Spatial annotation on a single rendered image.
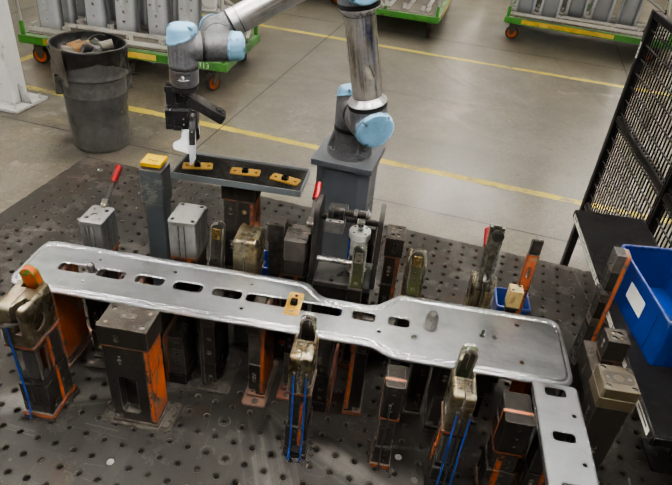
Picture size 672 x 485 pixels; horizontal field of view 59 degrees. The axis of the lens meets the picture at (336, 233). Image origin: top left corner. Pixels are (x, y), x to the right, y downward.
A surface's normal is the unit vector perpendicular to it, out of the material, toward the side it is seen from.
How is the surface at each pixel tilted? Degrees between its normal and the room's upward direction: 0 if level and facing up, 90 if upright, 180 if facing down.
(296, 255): 90
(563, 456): 0
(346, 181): 90
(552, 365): 0
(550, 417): 0
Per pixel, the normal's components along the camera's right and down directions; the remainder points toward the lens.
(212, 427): 0.08, -0.83
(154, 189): -0.15, 0.54
